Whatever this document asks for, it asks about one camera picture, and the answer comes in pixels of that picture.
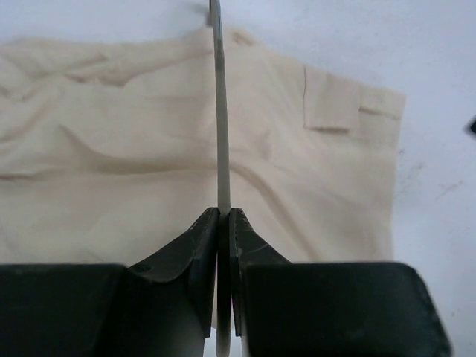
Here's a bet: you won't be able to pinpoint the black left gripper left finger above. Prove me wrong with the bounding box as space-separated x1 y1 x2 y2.
129 208 219 338

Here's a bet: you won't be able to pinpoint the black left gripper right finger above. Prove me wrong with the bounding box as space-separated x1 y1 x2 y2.
228 208 291 337

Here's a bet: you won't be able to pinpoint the grey wire hanger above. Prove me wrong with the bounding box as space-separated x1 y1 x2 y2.
208 0 231 356

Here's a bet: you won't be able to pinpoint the beige trousers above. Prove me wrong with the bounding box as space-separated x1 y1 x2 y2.
1 28 405 264

